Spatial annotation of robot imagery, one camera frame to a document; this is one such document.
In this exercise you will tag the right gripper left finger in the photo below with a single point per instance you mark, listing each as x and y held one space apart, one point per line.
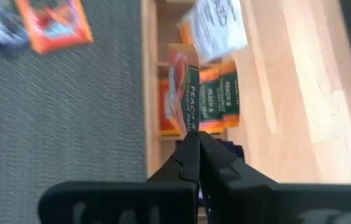
132 202

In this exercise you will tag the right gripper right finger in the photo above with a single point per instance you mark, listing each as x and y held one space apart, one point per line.
272 205

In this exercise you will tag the white orange Tazo tea packet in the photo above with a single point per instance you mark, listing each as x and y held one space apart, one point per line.
219 28

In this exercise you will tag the wooden tea organiser box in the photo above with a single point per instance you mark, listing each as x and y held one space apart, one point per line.
150 93

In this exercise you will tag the grey woven placemat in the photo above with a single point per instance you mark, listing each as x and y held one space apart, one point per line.
69 124

